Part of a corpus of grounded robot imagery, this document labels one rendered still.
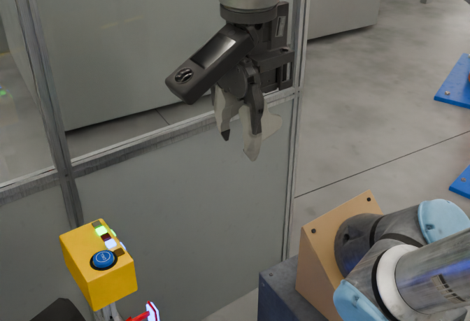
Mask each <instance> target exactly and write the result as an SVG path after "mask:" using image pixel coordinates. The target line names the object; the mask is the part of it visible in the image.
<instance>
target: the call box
mask: <svg viewBox="0 0 470 321"><path fill-rule="evenodd" d="M98 220H99V221H100V222H101V224H102V226H104V228H105V229H106V231H107V232H108V233H109V234H110V235H111V239H113V240H114V241H115V242H116V246H113V247H112V248H108V247H107V246H106V244H105V242H103V240H102V239H101V237H100V235H98V233H97V231H96V229H95V228H94V227H93V226H92V223H89V224H86V225H84V226H81V227H79V228H77V229H74V230H72V231H69V232H66V233H65V234H62V235H60V236H59V241H60V244H61V247H62V252H63V256H64V260H65V263H66V266H67V268H68V269H69V271H70V273H71V275H72V276H73V278H74V280H75V281H76V283H77V285H78V286H79V288H80V290H81V292H82V293H83V295H84V296H85V298H86V300H87V302H88V304H89V305H90V307H91V308H92V310H93V311H97V310H99V309H101V308H103V307H105V306H107V305H109V304H111V303H113V302H115V301H117V300H119V299H121V298H123V297H125V296H127V295H129V294H131V293H133V292H135V291H136V290H137V289H138V287H137V282H136V274H135V268H134V261H133V259H132V258H131V257H130V255H129V254H128V252H127V251H126V250H125V249H124V247H123V246H122V244H121V243H120V242H119V241H118V239H117V238H116V237H115V235H114V234H113V232H112V231H111V230H110V228H109V227H108V225H107V224H106V223H105V222H104V220H103V219H98ZM95 221H97V220H95ZM95 221H94V222H95ZM118 248H122V249H123V250H124V252H125V254H124V255H121V256H119V257H117V256H116V255H115V253H114V252H113V251H114V250H116V249H118ZM102 250H108V251H110V252H112V253H113V257H114V261H113V263H112V264H111V265H110V266H107V267H104V268H99V267H96V266H95V265H94V262H93V257H94V256H93V255H95V254H97V253H98V252H100V251H102Z"/></svg>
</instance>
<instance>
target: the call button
mask: <svg viewBox="0 0 470 321"><path fill-rule="evenodd" d="M93 256H94V257H93V262H94V265H95V266H96V267H99V268H104V267H107V266H110V265H111V264H112V263H113V261H114V257H113V253H112V252H110V251H108V250H102V251H100V252H98V253H97V254H95V255H93Z"/></svg>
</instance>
